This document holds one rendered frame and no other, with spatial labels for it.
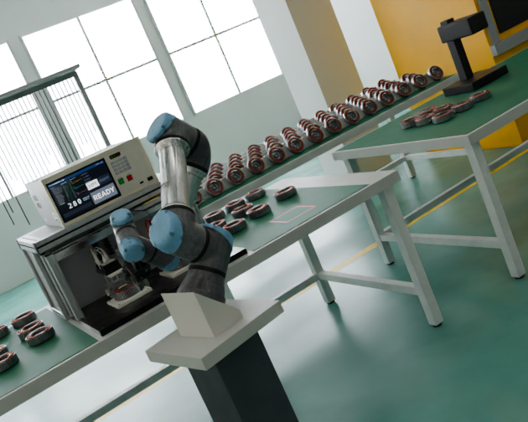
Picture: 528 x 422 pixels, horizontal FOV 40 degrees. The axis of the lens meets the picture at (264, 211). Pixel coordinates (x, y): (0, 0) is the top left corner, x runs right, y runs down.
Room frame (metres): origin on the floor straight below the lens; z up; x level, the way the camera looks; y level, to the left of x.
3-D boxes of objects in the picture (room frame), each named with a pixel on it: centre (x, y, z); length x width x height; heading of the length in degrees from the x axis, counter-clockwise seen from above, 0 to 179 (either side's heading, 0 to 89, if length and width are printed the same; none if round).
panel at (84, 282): (3.02, 0.61, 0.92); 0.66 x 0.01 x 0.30; 115
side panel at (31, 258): (3.01, 0.97, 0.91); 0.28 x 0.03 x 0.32; 25
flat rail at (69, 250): (2.88, 0.55, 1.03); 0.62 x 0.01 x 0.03; 115
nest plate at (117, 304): (2.74, 0.62, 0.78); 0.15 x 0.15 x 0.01; 25
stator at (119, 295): (2.74, 0.62, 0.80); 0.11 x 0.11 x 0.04
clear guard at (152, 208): (2.87, 0.35, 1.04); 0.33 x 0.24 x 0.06; 25
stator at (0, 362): (2.59, 1.12, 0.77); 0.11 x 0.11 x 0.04
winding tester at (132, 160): (3.08, 0.63, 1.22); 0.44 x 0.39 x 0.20; 115
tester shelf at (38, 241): (3.08, 0.64, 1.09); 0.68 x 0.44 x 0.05; 115
